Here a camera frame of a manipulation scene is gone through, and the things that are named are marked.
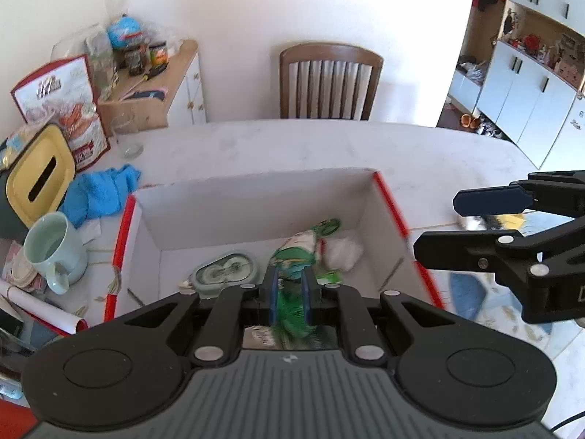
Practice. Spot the blue cloth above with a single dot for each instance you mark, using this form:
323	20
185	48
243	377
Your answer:
100	192

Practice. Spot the white and wood sideboard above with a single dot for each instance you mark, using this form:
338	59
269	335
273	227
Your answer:
178	96

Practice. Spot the orange label jar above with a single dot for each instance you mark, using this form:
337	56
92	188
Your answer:
158	55

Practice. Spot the white cardboard box red edges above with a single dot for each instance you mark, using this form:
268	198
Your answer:
256	206

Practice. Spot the brown wooden chair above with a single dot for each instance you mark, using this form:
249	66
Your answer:
329	82

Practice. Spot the blue round toy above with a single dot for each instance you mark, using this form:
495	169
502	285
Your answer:
123	32

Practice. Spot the mint green windowed tin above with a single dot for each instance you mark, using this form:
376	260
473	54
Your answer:
224	272

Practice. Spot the yellow lidded tissue box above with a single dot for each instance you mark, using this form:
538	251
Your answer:
39	173

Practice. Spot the red and white snack bag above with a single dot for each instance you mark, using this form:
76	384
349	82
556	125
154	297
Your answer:
59	100

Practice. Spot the green snack packet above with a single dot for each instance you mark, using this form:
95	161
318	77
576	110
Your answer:
295	256

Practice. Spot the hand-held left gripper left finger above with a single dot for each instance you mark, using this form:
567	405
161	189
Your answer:
273	295

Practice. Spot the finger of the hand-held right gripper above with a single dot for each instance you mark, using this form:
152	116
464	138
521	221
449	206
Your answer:
493	201
466	249

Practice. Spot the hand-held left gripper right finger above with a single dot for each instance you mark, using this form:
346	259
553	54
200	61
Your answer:
307	295

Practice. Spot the orange shoes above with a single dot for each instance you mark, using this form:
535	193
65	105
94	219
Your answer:
470	121

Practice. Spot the dark lidded jar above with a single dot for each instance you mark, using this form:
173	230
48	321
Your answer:
135	61

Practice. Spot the mint green mug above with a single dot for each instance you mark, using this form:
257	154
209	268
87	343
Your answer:
52	251

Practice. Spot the white wall cabinets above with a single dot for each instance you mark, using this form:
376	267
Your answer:
525	87

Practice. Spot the clear bag of white pellets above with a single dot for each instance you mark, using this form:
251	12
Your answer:
342	254

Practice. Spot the clear drinking glass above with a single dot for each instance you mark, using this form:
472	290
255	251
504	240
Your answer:
125	137

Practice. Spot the white paper roll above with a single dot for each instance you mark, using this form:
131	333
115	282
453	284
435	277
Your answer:
41	308

